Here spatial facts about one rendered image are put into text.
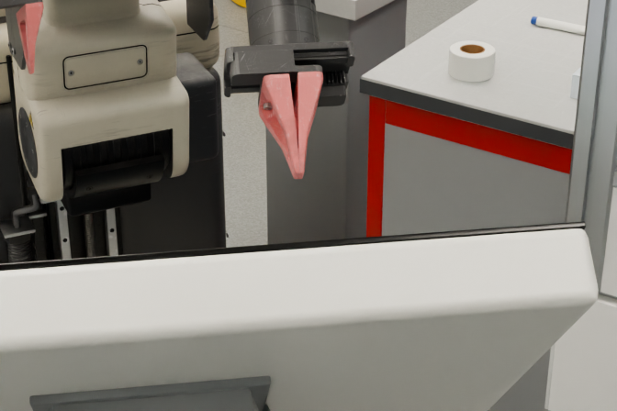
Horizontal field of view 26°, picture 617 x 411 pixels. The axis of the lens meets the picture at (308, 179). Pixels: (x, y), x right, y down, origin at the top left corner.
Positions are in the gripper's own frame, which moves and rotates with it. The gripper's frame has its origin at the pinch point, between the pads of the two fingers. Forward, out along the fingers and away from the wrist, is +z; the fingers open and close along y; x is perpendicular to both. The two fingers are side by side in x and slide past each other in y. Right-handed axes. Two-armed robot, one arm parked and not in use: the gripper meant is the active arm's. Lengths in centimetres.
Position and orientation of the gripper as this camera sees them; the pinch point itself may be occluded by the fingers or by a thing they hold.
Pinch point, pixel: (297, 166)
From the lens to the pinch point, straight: 104.6
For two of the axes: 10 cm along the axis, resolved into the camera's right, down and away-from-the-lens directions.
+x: -0.9, 3.8, 9.2
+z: 1.0, 9.2, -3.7
